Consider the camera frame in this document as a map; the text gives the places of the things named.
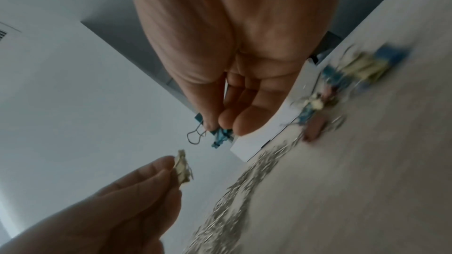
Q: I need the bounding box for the person's left hand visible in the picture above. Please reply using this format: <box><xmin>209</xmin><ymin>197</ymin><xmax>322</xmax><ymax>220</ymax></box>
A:
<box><xmin>0</xmin><ymin>155</ymin><xmax>185</xmax><ymax>254</ymax></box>

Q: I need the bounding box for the person's right hand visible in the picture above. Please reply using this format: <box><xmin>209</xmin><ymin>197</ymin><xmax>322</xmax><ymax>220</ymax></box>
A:
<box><xmin>121</xmin><ymin>0</ymin><xmax>349</xmax><ymax>136</ymax></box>

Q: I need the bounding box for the yellow binder clip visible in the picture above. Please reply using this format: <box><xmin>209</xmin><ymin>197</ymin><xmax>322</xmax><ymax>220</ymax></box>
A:
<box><xmin>172</xmin><ymin>149</ymin><xmax>194</xmax><ymax>190</ymax></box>

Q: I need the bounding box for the teal binder clip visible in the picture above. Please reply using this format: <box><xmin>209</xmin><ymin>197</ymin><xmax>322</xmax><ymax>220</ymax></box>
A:
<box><xmin>186</xmin><ymin>113</ymin><xmax>236</xmax><ymax>149</ymax></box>

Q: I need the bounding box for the white compartment organizer tray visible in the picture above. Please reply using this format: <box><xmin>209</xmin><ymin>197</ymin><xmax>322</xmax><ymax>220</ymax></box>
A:
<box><xmin>229</xmin><ymin>52</ymin><xmax>349</xmax><ymax>162</ymax></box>

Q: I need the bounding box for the pile of silver paper clips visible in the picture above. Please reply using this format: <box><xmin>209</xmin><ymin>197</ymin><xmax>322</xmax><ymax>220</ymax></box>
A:
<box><xmin>182</xmin><ymin>140</ymin><xmax>294</xmax><ymax>254</ymax></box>

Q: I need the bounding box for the pile of coloured binder clips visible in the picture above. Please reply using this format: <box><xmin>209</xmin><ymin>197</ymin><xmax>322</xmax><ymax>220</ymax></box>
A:
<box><xmin>281</xmin><ymin>42</ymin><xmax>412</xmax><ymax>142</ymax></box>

